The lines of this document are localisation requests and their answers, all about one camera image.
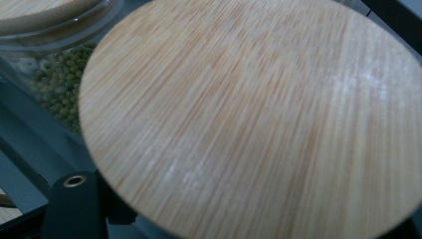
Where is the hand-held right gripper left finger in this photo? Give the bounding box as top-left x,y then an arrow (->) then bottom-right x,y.
41,170 -> 138,239

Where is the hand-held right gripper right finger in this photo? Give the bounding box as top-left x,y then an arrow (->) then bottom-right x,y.
377,203 -> 422,239

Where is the green bean jar wooden lid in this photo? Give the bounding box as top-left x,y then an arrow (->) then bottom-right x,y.
0,0 -> 126,135

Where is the glass jar wooden lid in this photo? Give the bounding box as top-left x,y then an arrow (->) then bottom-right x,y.
78,0 -> 422,239

